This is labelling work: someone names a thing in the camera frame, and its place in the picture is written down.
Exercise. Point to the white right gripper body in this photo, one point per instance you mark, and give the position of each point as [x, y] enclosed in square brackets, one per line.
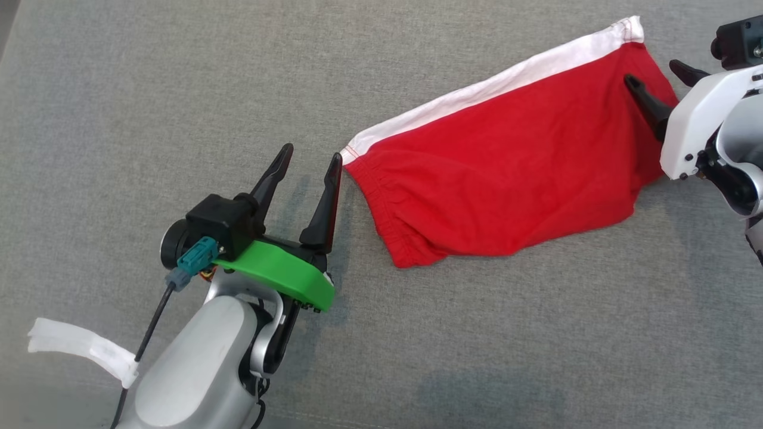
[703, 125]

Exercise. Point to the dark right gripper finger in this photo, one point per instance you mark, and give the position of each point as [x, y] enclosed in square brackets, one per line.
[647, 104]
[688, 72]

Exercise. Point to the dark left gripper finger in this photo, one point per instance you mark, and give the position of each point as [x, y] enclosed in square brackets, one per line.
[325, 202]
[271, 182]

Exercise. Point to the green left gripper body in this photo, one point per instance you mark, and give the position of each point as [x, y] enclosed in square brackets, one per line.
[280, 274]

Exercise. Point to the red shorts with white stripe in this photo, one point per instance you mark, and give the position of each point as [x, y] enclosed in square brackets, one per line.
[506, 167]

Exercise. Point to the grey fabric sofa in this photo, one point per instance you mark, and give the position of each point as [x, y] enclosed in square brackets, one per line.
[417, 333]

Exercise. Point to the white tape strip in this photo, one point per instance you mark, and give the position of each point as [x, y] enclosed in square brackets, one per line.
[77, 345]

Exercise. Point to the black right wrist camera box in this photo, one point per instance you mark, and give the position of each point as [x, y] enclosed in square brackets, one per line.
[739, 42]

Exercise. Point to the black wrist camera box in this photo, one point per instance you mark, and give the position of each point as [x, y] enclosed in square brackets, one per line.
[739, 42]
[220, 223]

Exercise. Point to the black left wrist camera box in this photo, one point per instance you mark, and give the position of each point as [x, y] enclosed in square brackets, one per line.
[220, 223]

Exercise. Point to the teal left camera connector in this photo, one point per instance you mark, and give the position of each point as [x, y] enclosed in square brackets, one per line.
[194, 262]

